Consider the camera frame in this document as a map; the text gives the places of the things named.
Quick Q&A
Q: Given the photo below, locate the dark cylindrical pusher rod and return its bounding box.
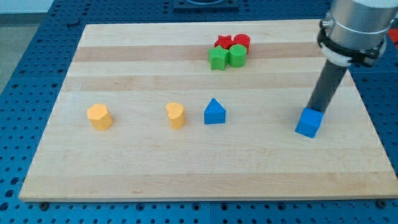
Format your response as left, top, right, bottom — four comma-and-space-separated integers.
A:
307, 60, 348, 113

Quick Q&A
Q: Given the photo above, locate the blue cube block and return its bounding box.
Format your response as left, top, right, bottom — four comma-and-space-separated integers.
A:
295, 108, 323, 138

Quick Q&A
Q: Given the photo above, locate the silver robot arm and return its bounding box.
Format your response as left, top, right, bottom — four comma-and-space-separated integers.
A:
307, 0, 397, 113

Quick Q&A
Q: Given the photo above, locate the blue triangle block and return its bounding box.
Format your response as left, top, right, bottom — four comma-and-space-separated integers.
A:
204, 98, 226, 124

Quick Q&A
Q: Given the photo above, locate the red cylinder block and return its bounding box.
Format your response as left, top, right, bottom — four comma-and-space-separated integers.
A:
233, 34, 251, 53

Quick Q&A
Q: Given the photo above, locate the green cylinder block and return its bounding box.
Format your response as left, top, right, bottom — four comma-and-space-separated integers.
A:
229, 44, 247, 68

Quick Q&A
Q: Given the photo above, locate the red star block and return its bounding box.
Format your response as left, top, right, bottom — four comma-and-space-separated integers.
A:
214, 35, 234, 50

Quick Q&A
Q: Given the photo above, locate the green star block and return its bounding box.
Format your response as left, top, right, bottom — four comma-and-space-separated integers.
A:
208, 45, 229, 71

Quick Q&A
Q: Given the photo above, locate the wooden board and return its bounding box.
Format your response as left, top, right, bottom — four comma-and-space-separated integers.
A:
19, 20, 397, 202

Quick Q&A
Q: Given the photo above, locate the yellow heart block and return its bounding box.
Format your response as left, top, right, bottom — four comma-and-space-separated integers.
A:
165, 102, 186, 129

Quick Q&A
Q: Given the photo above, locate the yellow hexagon block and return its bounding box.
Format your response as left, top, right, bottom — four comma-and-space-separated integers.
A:
86, 104, 113, 131

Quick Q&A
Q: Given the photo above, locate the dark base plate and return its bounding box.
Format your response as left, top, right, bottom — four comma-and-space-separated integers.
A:
172, 0, 239, 11

